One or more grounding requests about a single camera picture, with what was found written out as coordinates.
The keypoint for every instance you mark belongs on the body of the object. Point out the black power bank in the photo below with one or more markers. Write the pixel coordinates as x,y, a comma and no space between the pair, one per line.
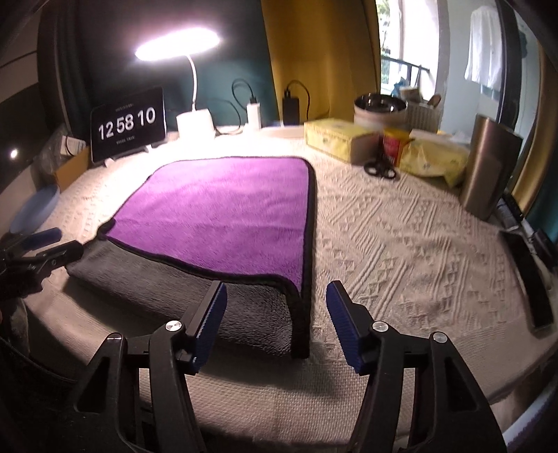
291,104

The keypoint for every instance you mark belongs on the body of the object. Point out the tablet showing clock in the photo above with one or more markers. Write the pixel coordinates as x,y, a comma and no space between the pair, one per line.
128,125

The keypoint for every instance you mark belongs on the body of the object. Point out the white textured tablecloth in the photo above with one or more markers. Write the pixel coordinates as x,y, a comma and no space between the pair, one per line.
405,249

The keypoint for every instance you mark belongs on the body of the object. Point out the right yellow teal curtain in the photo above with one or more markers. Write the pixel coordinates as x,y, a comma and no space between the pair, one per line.
535,189

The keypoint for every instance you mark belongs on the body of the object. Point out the purple and grey towel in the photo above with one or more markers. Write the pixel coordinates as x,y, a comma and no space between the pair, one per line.
248,222

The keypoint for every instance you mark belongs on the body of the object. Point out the yellow red can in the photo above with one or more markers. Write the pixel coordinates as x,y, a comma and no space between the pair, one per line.
394,140

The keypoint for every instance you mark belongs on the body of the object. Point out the yellow wet wipes pack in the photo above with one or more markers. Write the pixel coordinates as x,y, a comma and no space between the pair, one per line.
434,159

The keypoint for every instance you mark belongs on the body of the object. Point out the white perforated basket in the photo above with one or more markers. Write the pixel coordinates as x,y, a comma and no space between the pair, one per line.
423,116

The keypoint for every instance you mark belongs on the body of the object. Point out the yellow tissue box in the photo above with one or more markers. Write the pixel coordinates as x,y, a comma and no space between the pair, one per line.
342,140

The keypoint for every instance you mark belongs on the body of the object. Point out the dark green curtain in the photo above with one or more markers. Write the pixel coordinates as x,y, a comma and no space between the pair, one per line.
86,58

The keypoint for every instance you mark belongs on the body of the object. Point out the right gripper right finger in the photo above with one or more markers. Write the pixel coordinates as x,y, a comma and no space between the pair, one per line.
368,344

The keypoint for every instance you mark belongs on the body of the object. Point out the stainless steel tumbler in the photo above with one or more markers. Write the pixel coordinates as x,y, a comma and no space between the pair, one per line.
493,155

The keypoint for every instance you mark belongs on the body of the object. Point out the mustard yellow curtain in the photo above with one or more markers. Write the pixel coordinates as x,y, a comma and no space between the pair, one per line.
332,47

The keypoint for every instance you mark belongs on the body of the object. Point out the steel bowl on stack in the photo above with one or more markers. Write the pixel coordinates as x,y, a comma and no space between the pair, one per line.
375,112

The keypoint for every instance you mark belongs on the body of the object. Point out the black scissors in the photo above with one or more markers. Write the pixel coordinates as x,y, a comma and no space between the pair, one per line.
379,165

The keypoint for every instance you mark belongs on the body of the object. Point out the black smartphone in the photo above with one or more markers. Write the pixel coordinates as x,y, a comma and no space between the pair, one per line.
538,302

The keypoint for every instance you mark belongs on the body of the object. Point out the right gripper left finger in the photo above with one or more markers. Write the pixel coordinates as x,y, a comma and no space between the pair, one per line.
182,346

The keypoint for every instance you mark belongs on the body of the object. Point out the cardboard box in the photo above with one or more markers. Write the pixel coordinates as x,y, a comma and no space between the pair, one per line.
70,171

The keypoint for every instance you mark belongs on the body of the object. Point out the white hanging shirt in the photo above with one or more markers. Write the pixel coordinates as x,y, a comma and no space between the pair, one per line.
485,49

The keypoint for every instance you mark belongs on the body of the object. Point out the white charger adapter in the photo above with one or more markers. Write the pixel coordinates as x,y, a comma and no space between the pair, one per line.
254,121

